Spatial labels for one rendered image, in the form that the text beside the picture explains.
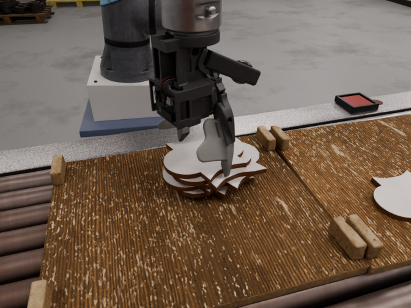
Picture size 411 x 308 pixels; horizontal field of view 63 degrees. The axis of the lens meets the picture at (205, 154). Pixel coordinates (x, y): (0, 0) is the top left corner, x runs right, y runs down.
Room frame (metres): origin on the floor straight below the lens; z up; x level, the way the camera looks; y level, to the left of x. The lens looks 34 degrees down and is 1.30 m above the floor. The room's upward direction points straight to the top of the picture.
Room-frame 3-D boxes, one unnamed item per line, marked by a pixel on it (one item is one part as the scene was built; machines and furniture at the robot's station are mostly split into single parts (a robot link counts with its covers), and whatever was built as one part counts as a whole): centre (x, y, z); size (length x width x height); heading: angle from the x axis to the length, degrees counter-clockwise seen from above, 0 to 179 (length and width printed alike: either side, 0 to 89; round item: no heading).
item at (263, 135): (0.58, -0.12, 0.95); 0.06 x 0.02 x 0.03; 16
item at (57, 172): (0.47, 0.26, 0.95); 0.06 x 0.02 x 0.03; 16
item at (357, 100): (0.79, -0.39, 0.92); 0.06 x 0.06 x 0.01; 17
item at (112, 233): (0.39, 0.03, 0.93); 0.41 x 0.35 x 0.02; 106
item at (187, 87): (0.44, 0.02, 1.13); 0.09 x 0.08 x 0.12; 127
